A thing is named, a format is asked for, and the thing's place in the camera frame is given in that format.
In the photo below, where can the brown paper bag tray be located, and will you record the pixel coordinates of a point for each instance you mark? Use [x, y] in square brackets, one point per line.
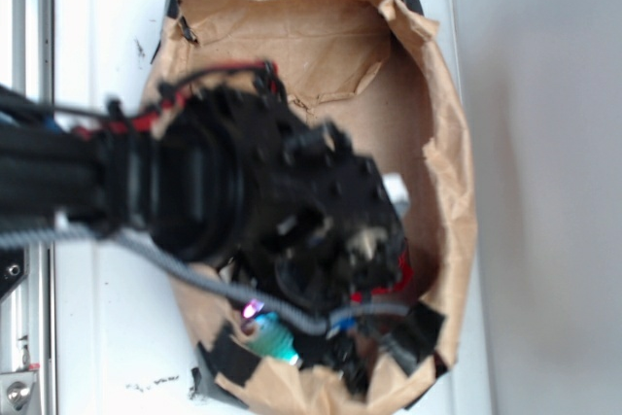
[374, 66]

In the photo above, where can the red crumpled paper ball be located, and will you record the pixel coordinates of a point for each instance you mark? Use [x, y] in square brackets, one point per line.
[389, 288]

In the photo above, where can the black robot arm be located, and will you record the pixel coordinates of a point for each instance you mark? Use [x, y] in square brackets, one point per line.
[218, 169]

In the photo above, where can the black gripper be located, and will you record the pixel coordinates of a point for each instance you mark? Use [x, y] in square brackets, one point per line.
[322, 227]

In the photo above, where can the green ball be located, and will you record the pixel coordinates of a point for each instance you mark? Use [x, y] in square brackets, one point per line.
[272, 339]

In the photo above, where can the black bracket plate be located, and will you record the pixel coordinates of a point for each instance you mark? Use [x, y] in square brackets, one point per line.
[13, 268]

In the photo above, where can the aluminium frame rail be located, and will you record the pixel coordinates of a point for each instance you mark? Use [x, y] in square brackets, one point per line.
[27, 371]

